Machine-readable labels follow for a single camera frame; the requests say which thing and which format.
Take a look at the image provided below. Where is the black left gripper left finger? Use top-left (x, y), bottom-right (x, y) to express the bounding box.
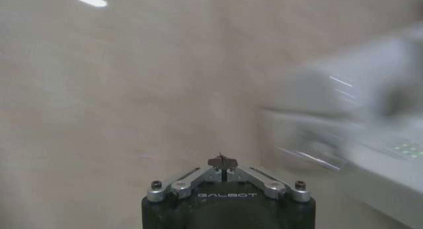
top-left (147, 156), bottom-right (226, 202)

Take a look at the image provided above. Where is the toilet side control panel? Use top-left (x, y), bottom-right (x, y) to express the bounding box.
top-left (362, 132), bottom-right (423, 163)

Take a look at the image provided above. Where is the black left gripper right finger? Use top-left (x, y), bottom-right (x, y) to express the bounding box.
top-left (225, 156), bottom-right (313, 202)

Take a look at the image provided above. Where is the white smart toilet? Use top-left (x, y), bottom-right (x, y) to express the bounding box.
top-left (257, 23), bottom-right (423, 229)

